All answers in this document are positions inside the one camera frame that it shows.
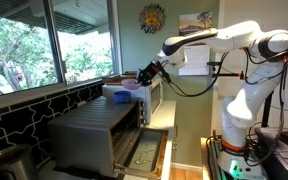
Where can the white paper calendar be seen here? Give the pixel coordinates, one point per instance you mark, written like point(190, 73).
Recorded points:
point(195, 60)

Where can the silver toaster oven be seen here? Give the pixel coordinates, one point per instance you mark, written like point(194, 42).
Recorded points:
point(84, 133)

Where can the blue plastic bowl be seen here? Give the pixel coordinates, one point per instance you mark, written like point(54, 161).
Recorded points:
point(122, 97)

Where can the sun wall decoration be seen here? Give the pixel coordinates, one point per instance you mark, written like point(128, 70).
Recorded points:
point(152, 18)

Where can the landscape wall picture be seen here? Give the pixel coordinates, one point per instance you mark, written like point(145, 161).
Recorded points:
point(195, 24)

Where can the purple plastic bowl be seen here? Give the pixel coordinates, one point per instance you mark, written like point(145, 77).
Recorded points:
point(130, 84)

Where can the window frame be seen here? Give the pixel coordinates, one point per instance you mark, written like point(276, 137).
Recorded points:
point(55, 43)

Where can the white microwave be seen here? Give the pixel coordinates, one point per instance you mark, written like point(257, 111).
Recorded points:
point(150, 100)

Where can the black equipment box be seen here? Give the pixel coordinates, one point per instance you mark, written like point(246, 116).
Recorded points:
point(284, 156)

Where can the light wooden tray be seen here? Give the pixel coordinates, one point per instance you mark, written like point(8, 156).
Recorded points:
point(117, 78)

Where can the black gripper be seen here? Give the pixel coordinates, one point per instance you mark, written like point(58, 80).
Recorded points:
point(153, 70)

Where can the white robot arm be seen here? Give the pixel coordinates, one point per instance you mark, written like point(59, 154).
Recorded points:
point(244, 100)

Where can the metal pot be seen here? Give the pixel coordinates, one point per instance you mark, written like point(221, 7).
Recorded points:
point(7, 163)

